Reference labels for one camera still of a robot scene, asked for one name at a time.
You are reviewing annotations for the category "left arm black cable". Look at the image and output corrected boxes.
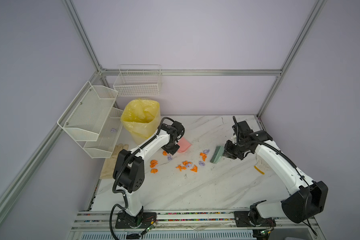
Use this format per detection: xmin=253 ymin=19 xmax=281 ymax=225
xmin=108 ymin=116 xmax=176 ymax=240

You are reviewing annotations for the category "orange purple scraps centre left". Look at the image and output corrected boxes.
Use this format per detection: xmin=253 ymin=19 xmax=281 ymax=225
xmin=162 ymin=151 xmax=198 ymax=173

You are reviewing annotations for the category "yellow strip on table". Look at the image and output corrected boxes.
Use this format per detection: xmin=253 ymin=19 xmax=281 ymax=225
xmin=254 ymin=166 xmax=265 ymax=175

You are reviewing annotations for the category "white mesh lower shelf basket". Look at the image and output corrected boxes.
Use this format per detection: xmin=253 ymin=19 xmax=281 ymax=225
xmin=84 ymin=108 xmax=123 ymax=159

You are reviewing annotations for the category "cream fabric glove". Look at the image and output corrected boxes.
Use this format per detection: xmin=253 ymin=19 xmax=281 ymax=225
xmin=100 ymin=144 xmax=129 ymax=180

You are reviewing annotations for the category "yellow plastic bin liner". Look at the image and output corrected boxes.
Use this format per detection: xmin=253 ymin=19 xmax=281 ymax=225
xmin=120 ymin=98 xmax=161 ymax=139

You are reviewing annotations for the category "beige trash bin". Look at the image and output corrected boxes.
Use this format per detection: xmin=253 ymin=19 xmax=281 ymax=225
xmin=128 ymin=100 xmax=163 ymax=146

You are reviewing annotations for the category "white mesh upper shelf basket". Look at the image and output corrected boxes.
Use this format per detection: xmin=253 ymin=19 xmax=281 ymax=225
xmin=57 ymin=82 xmax=118 ymax=142

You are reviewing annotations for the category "white mesh shelf basket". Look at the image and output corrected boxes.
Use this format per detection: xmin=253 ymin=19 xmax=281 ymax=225
xmin=57 ymin=82 xmax=118 ymax=142
xmin=84 ymin=108 xmax=123 ymax=159

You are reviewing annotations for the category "green hand brush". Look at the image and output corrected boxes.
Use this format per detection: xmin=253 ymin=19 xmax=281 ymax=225
xmin=210 ymin=146 xmax=225 ymax=164

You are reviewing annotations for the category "orange paper scraps far left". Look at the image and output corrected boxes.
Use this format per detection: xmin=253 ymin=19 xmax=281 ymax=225
xmin=150 ymin=160 xmax=158 ymax=174

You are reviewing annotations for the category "white wire wall basket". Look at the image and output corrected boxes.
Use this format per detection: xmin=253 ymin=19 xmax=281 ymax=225
xmin=113 ymin=65 xmax=162 ymax=97

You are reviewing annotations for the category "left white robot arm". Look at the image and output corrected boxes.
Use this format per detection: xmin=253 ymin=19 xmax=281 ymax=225
xmin=112 ymin=117 xmax=185 ymax=228

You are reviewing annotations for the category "orange purple scrap pile centre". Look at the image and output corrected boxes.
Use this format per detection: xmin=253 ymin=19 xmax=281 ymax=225
xmin=199 ymin=149 xmax=210 ymax=167

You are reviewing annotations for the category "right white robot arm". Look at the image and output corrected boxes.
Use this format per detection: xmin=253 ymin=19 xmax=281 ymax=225
xmin=223 ymin=121 xmax=329 ymax=226

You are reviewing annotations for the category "pink dustpan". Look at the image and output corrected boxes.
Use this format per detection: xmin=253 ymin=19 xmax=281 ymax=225
xmin=177 ymin=137 xmax=192 ymax=153

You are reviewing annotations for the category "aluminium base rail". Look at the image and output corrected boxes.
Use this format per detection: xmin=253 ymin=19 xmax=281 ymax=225
xmin=68 ymin=209 xmax=325 ymax=240

